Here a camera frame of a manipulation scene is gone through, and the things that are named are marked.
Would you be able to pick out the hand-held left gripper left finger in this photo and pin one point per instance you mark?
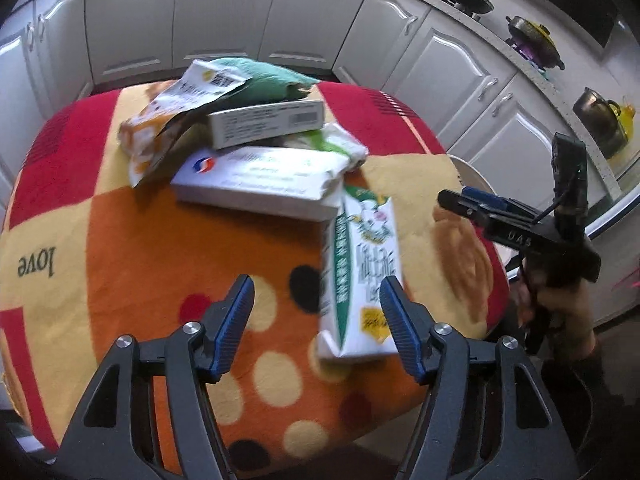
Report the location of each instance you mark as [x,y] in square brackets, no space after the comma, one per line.
[232,327]

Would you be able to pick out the colourful printed table mat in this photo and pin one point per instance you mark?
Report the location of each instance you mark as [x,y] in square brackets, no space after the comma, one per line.
[125,240]

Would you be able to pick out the small white barcode box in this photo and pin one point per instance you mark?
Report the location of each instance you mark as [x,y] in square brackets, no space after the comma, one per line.
[260,122]

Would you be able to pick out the gas stove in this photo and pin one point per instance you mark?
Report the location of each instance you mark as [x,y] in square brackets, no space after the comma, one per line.
[525,52]

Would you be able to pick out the green bag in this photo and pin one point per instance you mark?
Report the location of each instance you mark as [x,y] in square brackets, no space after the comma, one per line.
[270,77]

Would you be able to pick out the large white flat box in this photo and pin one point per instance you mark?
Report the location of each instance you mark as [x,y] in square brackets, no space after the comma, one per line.
[260,175]

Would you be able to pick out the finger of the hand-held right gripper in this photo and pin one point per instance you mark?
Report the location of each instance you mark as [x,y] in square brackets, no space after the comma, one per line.
[487,196]
[467,207]

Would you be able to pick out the white green plastic packet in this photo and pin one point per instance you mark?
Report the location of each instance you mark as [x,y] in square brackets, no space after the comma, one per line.
[345,145]

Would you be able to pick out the teal dish cloth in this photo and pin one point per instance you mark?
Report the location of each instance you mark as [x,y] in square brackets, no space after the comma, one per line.
[546,74]

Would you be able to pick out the green white milk carton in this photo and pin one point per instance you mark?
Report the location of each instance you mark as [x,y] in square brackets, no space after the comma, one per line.
[362,270]

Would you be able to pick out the person's right hand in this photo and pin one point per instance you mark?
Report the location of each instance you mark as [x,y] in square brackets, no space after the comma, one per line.
[570,310]

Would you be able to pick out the row of white cabinet doors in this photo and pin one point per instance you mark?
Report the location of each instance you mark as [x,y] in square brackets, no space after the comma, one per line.
[250,10]

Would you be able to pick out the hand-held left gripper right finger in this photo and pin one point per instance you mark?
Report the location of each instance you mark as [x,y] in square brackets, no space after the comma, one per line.
[400,327]

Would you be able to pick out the orange white torn packet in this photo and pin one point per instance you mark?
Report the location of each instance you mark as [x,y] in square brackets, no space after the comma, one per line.
[150,125]

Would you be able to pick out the brass metal kettle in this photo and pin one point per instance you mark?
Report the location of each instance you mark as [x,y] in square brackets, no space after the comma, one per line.
[597,112]

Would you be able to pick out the yellow lid casserole pot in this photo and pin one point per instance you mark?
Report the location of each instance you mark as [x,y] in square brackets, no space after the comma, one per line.
[535,40]

